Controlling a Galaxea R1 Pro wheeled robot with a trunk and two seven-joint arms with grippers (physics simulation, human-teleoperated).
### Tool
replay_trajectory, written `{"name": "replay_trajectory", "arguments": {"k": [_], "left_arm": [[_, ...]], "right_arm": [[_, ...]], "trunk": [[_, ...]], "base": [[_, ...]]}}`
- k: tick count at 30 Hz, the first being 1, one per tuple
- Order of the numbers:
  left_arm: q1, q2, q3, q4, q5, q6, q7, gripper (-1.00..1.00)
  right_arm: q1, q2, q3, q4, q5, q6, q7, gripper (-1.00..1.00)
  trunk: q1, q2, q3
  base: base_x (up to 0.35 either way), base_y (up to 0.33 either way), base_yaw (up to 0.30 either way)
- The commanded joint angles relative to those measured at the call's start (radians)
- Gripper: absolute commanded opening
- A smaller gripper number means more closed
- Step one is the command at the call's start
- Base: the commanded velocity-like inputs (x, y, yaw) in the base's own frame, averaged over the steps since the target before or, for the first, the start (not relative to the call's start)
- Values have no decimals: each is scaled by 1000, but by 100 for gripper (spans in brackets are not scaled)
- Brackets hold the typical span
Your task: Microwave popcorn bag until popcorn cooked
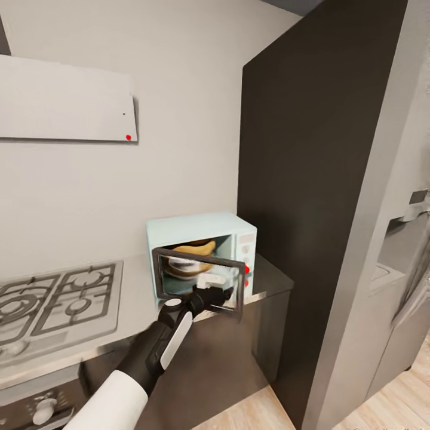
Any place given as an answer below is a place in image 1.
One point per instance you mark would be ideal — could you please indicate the burner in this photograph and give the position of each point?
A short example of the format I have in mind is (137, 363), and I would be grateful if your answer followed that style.
(42, 313)

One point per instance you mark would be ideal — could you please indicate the popcorn bag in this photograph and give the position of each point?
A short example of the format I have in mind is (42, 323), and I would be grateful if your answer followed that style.
(200, 246)

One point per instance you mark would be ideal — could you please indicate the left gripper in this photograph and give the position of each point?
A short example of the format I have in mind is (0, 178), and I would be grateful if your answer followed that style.
(213, 296)

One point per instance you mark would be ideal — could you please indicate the microwave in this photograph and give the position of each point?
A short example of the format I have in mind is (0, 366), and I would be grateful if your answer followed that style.
(175, 272)

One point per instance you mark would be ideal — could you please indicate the oven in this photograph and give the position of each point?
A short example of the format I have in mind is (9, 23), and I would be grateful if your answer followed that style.
(47, 402)

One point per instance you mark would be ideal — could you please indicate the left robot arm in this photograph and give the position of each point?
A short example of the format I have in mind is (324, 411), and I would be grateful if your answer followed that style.
(120, 400)

